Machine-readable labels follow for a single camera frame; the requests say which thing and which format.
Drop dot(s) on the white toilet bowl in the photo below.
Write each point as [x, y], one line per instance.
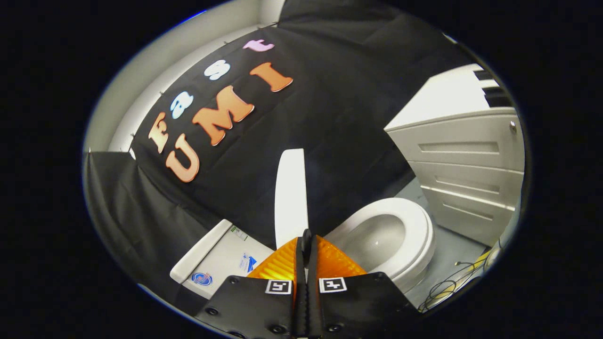
[377, 240]

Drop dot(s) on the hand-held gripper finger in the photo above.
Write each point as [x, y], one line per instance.
[301, 282]
[312, 282]

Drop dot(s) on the white drawer cabinet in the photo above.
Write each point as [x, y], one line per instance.
[461, 179]

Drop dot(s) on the white toilet tank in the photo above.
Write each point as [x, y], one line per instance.
[221, 263]

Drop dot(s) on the black backdrop cloth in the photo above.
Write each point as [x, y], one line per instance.
[330, 117]

